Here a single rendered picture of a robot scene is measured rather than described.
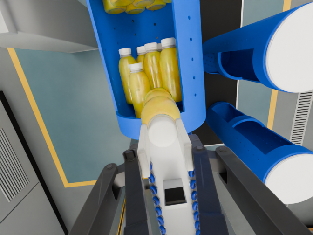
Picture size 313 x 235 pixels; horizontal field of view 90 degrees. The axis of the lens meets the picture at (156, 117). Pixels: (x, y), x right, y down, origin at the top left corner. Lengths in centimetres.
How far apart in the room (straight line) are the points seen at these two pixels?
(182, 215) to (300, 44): 96
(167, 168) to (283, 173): 51
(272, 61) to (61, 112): 180
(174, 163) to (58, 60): 145
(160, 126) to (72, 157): 198
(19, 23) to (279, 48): 92
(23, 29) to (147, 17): 47
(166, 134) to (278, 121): 203
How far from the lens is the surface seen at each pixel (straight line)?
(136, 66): 48
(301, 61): 74
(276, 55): 68
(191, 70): 39
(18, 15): 85
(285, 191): 100
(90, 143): 197
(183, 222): 114
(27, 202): 232
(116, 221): 98
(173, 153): 79
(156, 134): 20
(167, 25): 62
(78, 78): 176
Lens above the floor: 159
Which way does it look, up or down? 70 degrees down
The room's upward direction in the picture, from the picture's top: 177 degrees clockwise
